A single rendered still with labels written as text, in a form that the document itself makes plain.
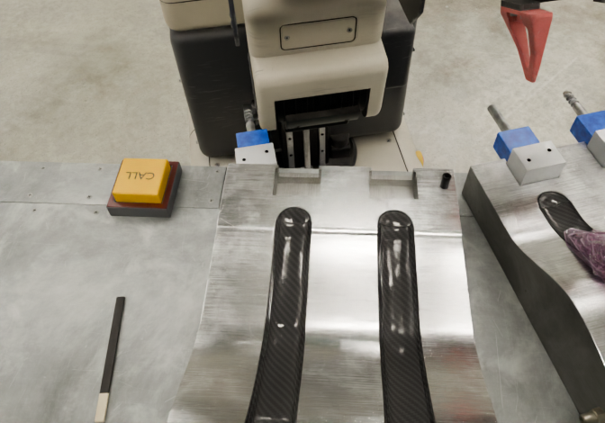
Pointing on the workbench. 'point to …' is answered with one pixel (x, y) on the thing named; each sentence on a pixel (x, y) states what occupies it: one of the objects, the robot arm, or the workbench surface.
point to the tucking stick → (110, 361)
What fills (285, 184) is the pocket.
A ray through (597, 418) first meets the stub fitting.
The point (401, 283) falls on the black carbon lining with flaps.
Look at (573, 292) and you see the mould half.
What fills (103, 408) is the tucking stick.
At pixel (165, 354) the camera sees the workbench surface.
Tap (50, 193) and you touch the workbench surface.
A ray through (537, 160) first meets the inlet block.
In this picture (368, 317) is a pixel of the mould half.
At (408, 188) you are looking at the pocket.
